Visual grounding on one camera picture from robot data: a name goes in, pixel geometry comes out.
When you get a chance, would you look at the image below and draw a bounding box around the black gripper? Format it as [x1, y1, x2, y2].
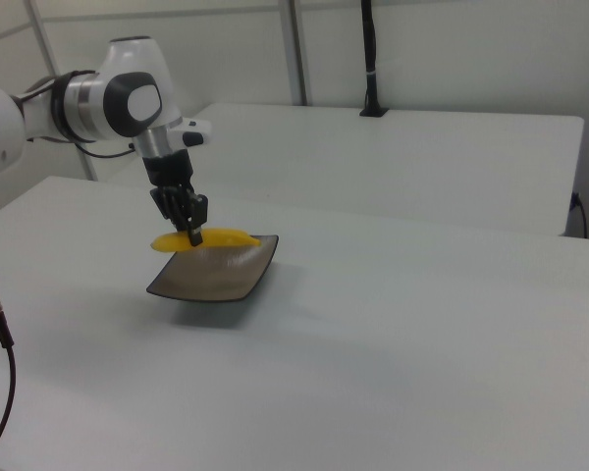
[141, 149, 210, 247]

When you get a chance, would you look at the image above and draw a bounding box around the yellow banana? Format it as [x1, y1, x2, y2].
[149, 226, 262, 254]

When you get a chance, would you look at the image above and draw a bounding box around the square brown ceramic plate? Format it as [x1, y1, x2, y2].
[145, 234, 280, 304]

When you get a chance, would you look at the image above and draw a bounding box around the white side table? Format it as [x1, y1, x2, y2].
[100, 101, 586, 238]

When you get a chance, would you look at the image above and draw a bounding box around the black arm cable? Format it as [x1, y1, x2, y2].
[10, 73, 134, 160]

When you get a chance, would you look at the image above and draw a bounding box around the black camera pole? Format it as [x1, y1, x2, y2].
[359, 0, 391, 119]

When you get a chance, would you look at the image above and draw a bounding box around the black cable behind side table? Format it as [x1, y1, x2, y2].
[570, 190, 589, 240]

